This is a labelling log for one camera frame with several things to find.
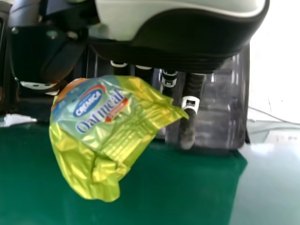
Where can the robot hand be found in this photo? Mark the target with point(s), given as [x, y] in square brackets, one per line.
[178, 35]

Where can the black oven with glass door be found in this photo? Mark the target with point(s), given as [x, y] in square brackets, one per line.
[220, 105]

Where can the yellow-green biscuit packet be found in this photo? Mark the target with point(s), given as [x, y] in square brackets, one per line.
[98, 131]

